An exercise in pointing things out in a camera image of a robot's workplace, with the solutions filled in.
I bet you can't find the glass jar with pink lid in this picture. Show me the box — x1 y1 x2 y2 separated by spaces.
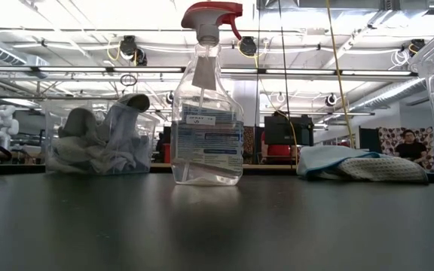
170 1 245 187

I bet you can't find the blue and white cloth pile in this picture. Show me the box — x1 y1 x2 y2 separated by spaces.
102 93 154 172

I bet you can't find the light blue microfiber towel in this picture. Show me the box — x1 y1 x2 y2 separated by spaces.
296 145 391 180

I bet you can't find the grey waffle microfiber towel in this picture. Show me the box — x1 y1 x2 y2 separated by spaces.
57 107 103 141
314 155 429 185
46 135 139 175

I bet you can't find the patterned fabric partition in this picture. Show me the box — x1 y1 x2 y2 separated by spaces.
377 126 434 172
242 126 255 166

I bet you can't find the black monitor cart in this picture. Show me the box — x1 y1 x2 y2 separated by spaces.
264 114 315 148

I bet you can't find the long ceiling light strip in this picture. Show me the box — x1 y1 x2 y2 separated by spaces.
220 68 416 78
0 65 184 74

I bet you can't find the person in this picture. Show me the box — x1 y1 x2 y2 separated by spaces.
394 129 429 166

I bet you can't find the black hanging cable loop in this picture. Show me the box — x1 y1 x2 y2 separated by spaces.
120 73 138 87

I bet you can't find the yellow hanging cable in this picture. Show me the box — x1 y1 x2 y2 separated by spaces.
324 0 356 150

